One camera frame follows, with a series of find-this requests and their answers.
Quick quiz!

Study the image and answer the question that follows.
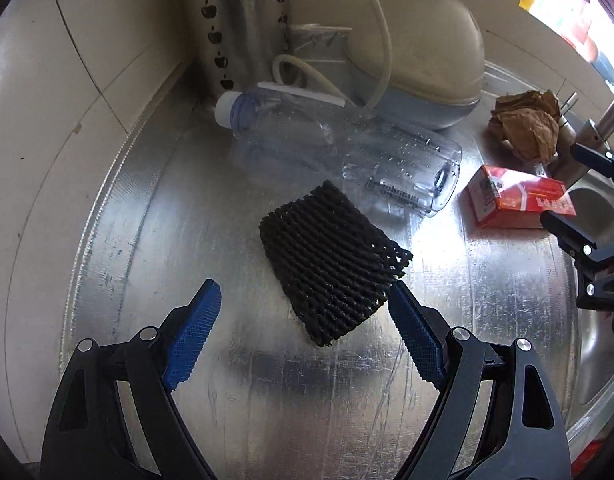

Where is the beige pot lid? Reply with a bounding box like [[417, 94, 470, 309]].
[[347, 0, 486, 106]]

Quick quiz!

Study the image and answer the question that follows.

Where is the perforated steel utensil holder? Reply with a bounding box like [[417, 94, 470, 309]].
[[169, 0, 292, 106]]

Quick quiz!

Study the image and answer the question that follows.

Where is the clear plastic bottle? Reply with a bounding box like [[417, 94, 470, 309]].
[[214, 82, 462, 218]]

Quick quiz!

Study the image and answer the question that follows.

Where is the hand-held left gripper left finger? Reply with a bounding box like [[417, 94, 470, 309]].
[[39, 279, 222, 480]]

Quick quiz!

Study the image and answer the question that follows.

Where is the pale blue pot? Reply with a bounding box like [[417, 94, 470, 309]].
[[347, 60, 482, 132]]

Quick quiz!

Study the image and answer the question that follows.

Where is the white power cord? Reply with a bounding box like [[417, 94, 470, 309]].
[[272, 0, 394, 111]]

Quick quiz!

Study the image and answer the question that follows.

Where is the crumpled brown paper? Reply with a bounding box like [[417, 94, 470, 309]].
[[489, 90, 562, 163]]

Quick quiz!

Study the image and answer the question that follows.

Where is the stainless steel sink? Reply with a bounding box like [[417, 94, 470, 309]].
[[562, 170, 614, 456]]

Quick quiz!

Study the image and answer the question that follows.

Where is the red cardboard box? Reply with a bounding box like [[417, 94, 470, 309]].
[[468, 164, 578, 230]]

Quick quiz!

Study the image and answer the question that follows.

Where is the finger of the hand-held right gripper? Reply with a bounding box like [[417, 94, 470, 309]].
[[539, 209, 614, 311], [570, 141, 614, 184]]

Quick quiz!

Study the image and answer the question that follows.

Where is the steel faucet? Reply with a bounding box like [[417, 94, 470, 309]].
[[557, 91, 614, 186]]

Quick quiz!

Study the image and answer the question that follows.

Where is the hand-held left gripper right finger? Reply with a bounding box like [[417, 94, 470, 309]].
[[388, 282, 572, 480]]

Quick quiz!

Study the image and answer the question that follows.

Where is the black foam net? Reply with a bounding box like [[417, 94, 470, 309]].
[[259, 180, 414, 347]]

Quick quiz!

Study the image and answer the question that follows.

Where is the red plastic bag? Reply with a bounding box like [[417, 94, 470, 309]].
[[569, 437, 605, 480]]

